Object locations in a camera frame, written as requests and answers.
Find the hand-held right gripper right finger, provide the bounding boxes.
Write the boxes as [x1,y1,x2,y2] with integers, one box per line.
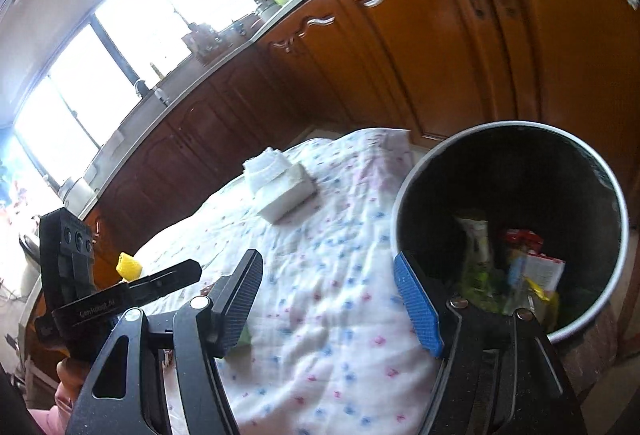
[393,251,588,435]

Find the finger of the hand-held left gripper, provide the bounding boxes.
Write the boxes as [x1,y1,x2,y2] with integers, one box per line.
[120,259,203,309]

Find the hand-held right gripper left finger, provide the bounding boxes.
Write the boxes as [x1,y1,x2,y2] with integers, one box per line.
[65,249,264,435]

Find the yellow foam fruit net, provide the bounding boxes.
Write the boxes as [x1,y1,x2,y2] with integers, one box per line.
[116,252,144,282]

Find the red snack packet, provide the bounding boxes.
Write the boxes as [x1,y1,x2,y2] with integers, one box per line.
[502,229,566,292]

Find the white round trash bin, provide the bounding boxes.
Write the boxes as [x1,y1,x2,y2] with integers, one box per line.
[391,122,629,346]

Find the person's left hand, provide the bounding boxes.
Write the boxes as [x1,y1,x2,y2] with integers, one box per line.
[56,359,93,403]

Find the white rice cooker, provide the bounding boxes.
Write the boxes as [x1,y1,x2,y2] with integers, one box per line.
[61,177,99,212]

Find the white dotted tablecloth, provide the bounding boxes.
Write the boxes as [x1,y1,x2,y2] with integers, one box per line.
[135,127,451,435]

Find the yellow wrapper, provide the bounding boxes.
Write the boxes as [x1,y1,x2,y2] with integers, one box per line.
[525,277,561,332]

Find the black bin liner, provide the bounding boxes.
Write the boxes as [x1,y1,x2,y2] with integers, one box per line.
[397,127,621,341]

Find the kitchen window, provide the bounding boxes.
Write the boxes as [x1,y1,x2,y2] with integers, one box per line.
[0,0,261,200]

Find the utensil rack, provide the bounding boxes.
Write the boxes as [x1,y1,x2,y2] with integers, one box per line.
[182,22,222,62]

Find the wooden lower cabinets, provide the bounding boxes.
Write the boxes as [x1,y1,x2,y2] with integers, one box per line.
[90,0,640,286]

